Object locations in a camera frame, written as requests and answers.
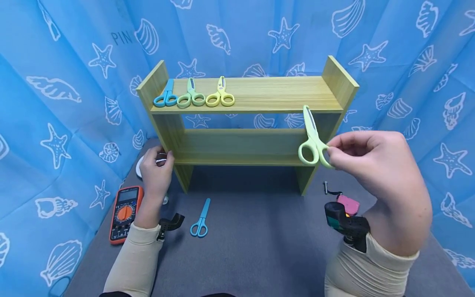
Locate person's left hand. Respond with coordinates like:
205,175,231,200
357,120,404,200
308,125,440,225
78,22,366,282
139,145,176,209

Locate person's right hand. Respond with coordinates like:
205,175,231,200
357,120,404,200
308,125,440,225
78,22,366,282
326,131,433,250

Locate light green scissors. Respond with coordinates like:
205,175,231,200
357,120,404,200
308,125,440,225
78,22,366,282
297,104,335,169

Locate person's right forearm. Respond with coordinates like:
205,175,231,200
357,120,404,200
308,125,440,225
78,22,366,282
324,228,427,297

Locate white tape roll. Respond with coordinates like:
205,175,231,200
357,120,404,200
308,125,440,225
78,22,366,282
135,155,168,180

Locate small black metal part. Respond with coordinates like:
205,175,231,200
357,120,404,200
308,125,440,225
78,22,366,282
323,181,343,197

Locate pink box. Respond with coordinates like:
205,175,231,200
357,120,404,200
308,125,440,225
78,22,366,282
336,194,361,217

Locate blue scissors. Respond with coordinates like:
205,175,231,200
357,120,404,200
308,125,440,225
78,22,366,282
189,198,212,238
153,78,178,108

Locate black wrist band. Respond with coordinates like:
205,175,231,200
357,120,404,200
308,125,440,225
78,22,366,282
156,213,186,243
324,201,371,253

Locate orange black multimeter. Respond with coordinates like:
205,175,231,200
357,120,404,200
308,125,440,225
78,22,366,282
108,185,145,245

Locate yellow scissors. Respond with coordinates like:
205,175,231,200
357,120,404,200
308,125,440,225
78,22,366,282
205,75,235,108

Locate two-tier wooden shelf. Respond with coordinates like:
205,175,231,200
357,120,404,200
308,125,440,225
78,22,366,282
136,55,360,196

